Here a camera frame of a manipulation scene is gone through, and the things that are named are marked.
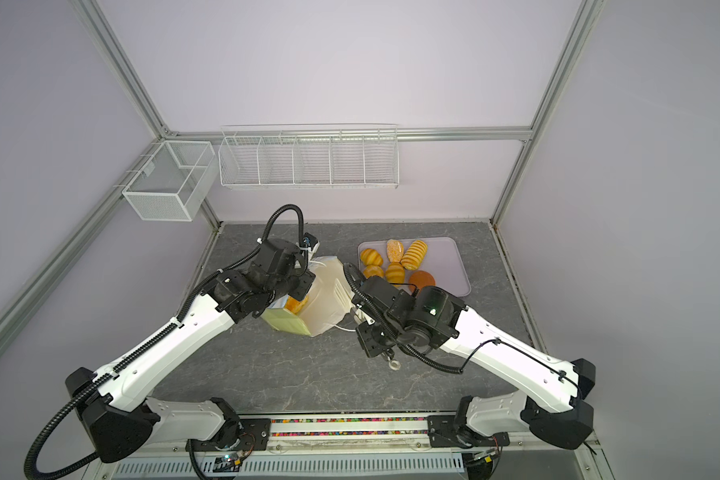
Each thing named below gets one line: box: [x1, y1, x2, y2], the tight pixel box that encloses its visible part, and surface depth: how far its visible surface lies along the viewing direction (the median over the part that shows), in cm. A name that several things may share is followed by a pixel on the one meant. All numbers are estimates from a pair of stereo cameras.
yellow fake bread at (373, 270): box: [363, 265, 385, 279], surface depth 104 cm
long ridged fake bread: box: [400, 240, 428, 271], surface depth 107 cm
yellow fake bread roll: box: [360, 248, 383, 266], surface depth 107 cm
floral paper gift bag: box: [261, 256, 356, 337], surface depth 74 cm
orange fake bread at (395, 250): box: [386, 239, 405, 263], surface depth 108 cm
